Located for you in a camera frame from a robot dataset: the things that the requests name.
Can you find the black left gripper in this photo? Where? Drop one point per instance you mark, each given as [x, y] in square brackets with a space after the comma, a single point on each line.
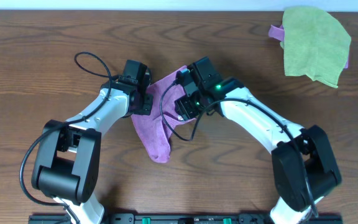
[148, 107]

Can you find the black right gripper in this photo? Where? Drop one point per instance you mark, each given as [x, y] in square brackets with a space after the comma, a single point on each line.
[186, 109]

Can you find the purple microfiber cloth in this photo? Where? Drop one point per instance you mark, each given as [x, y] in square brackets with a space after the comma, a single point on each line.
[154, 130]

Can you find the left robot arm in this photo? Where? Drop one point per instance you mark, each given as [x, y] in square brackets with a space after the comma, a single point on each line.
[67, 163]

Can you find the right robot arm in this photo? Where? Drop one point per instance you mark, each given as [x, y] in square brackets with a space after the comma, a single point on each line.
[304, 166]

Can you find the green microfiber cloth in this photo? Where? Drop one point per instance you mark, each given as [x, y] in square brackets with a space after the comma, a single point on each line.
[315, 44]

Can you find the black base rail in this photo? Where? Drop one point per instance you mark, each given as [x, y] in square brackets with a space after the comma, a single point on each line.
[129, 218]

